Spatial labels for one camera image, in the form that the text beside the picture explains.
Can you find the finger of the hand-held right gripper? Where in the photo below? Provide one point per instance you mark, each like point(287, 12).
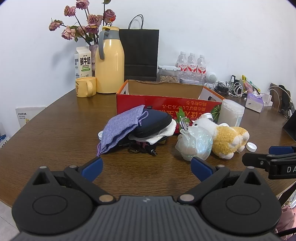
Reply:
point(284, 150)
point(254, 160)

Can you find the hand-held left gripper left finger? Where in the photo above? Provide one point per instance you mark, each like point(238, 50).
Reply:
point(93, 168)

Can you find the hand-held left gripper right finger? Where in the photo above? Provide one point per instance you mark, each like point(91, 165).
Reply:
point(201, 169)

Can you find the white bottle cap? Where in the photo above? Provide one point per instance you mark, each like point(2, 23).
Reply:
point(251, 146)

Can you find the clear plastic bag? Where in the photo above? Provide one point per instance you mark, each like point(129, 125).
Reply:
point(196, 143)

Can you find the white ribbed lid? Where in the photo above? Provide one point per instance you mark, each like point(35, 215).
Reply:
point(101, 135)

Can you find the white yellow plush toy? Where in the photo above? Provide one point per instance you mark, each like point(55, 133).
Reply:
point(226, 141)

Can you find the purple fabric pouch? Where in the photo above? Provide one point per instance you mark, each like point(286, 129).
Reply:
point(118, 129)

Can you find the metal nail clipper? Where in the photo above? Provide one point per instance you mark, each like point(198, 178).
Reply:
point(183, 124)

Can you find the white fabric pad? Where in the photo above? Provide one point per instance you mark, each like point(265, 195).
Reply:
point(166, 131)

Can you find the translucent white plastic container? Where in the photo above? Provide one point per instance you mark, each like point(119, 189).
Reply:
point(231, 113)

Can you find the navy zip case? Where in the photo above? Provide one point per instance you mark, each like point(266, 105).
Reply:
point(152, 122)

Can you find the red cardboard box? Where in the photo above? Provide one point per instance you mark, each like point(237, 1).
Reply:
point(161, 106)

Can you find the black flat stand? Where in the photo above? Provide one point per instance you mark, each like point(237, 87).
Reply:
point(291, 126)

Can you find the pink clothing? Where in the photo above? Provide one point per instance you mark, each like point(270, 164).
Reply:
point(286, 220)

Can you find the white charger block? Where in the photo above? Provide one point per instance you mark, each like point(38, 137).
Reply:
point(267, 99)

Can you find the brown wooden holder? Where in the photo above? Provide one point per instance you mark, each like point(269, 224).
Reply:
point(277, 96)

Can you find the purple tissue pack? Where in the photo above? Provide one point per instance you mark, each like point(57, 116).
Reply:
point(254, 103)

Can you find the yellow green snack packet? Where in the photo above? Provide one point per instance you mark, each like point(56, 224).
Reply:
point(251, 83)

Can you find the yellow mug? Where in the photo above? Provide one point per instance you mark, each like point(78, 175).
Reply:
point(82, 89)

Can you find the black power adapter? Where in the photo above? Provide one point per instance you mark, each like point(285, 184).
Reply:
point(234, 78)

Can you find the white printed board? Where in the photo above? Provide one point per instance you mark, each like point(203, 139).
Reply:
point(27, 115)

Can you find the white small robot figure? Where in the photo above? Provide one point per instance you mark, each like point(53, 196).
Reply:
point(211, 77)

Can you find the blue white box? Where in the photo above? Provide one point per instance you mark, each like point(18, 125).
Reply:
point(3, 139)

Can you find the clear container of seeds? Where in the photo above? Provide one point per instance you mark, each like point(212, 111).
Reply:
point(168, 77)

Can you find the clear water bottle red label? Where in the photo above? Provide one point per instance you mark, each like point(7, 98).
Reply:
point(192, 66)
point(201, 67)
point(182, 64)

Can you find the white milk carton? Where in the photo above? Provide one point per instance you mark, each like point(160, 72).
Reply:
point(83, 62)

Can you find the grey pink flower vase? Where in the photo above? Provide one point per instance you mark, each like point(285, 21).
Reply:
point(93, 55)

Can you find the black paper bag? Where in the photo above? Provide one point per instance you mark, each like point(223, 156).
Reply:
point(141, 53)

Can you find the dried pink rose bouquet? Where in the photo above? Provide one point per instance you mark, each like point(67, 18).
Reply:
point(92, 20)

